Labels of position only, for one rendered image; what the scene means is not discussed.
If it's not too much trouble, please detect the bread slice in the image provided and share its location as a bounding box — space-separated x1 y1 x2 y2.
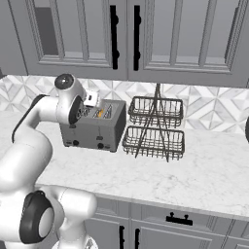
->
92 104 115 119

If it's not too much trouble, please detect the black drawer handle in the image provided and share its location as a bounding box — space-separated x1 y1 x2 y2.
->
165 211 195 228

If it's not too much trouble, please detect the black wall cupboard handle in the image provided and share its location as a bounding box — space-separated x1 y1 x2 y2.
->
132 4 142 72
109 4 121 71

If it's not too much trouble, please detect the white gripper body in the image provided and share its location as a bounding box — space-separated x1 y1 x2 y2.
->
90 90 100 108

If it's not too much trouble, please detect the grey narrow drawer front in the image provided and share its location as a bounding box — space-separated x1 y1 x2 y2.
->
94 196 132 222

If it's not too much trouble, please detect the grey wall cupboard door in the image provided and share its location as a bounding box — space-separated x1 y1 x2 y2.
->
127 0 249 89
8 0 129 82

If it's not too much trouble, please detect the dark two-tier wire stand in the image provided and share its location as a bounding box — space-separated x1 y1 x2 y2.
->
122 83 187 163

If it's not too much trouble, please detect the dark round object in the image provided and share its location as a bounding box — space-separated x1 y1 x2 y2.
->
244 116 249 144

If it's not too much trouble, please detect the grey metal toaster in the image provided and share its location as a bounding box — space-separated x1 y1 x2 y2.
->
59 98 127 154

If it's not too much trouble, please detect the black base cupboard handle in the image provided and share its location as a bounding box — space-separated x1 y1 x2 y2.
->
133 228 141 249
118 225 126 249

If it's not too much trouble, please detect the grey cupboard side panel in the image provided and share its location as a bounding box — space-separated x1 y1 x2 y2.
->
0 0 29 78

